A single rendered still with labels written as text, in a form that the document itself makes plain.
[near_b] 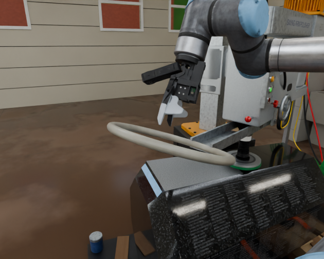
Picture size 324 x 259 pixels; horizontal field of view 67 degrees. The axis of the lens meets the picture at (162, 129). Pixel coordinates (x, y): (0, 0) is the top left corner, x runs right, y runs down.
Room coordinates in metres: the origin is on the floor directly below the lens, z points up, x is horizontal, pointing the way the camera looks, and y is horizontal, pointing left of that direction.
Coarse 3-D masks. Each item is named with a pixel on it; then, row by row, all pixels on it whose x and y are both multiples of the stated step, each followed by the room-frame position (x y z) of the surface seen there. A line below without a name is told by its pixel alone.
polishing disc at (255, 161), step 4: (228, 152) 1.40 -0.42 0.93; (232, 152) 1.40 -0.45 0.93; (236, 152) 1.40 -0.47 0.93; (252, 156) 1.34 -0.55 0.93; (256, 156) 1.34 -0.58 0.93; (236, 160) 1.29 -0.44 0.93; (240, 160) 1.29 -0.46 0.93; (248, 160) 1.29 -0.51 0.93; (252, 160) 1.29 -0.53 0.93; (256, 160) 1.29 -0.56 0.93; (260, 160) 1.29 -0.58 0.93; (236, 164) 1.24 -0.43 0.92; (240, 164) 1.24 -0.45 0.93; (244, 164) 1.24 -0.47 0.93; (248, 164) 1.24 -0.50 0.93; (252, 164) 1.24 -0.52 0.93; (256, 164) 1.24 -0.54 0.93
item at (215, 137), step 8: (216, 128) 1.18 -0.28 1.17; (224, 128) 1.24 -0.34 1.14; (232, 128) 1.31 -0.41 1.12; (248, 128) 1.21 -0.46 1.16; (256, 128) 1.28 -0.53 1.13; (200, 136) 1.08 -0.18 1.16; (208, 136) 1.13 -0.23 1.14; (216, 136) 1.18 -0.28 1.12; (224, 136) 1.18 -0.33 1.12; (232, 136) 1.08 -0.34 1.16; (240, 136) 1.14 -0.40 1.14; (208, 144) 1.06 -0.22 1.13; (216, 144) 0.98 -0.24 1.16; (224, 144) 1.03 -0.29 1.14
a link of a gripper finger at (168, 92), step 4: (168, 84) 0.65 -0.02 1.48; (172, 84) 0.65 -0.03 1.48; (168, 88) 0.63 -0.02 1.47; (172, 88) 0.64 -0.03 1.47; (168, 92) 0.62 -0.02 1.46; (172, 92) 0.65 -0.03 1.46; (164, 96) 0.62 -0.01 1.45; (168, 96) 0.62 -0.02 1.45; (164, 100) 0.61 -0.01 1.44; (168, 100) 0.62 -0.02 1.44
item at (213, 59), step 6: (210, 54) 2.13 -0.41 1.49; (216, 54) 2.11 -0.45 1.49; (210, 60) 2.13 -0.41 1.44; (216, 60) 2.11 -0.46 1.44; (210, 66) 2.13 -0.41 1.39; (216, 66) 2.11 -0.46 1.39; (204, 72) 2.16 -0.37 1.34; (210, 72) 2.13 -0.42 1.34; (216, 72) 2.11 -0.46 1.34; (204, 78) 2.17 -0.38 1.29; (210, 78) 2.14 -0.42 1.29; (216, 78) 2.12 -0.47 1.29
